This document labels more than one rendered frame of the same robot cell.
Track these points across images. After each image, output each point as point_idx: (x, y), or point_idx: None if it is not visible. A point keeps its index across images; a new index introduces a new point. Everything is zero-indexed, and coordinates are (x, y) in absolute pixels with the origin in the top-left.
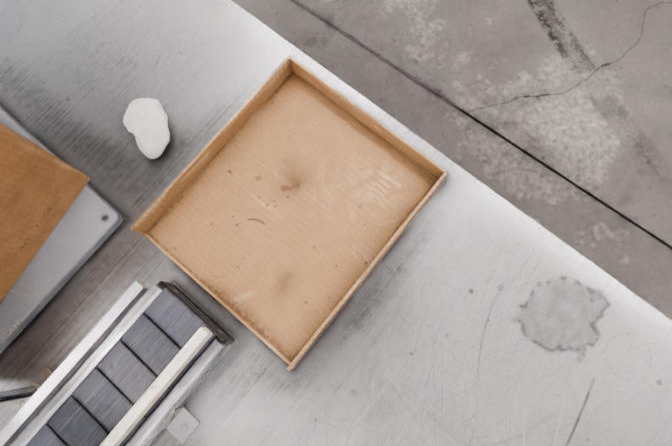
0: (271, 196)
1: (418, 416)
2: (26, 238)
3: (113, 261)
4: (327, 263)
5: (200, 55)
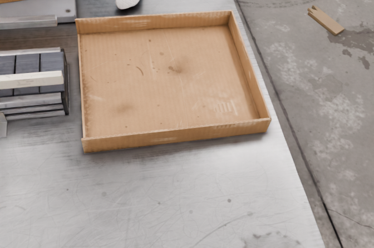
0: (160, 66)
1: (128, 241)
2: None
3: (50, 34)
4: (157, 118)
5: None
